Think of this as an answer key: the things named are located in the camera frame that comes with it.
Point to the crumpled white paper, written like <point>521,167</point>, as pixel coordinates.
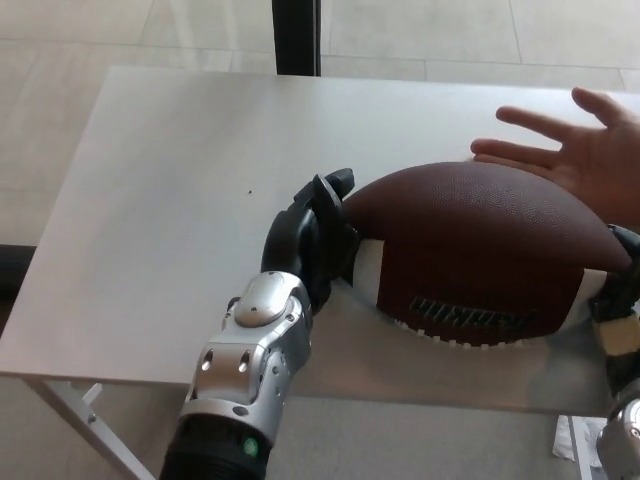
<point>562,440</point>

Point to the white metal table frame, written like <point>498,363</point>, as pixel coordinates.
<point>100,436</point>

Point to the black object beside table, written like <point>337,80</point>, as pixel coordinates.
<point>12,270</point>

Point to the white metal table leg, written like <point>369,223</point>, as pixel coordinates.
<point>582,450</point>

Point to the brown leather american football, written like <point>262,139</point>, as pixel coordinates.
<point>475,240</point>

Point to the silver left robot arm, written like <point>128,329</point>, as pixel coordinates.
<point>235,360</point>

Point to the black vertical window post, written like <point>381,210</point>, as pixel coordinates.
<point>297,37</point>

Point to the bare person's hand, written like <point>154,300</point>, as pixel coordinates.
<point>600,160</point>

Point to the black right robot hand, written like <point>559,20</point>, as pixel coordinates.
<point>622,310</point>

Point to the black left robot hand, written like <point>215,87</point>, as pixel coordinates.
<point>295,240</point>

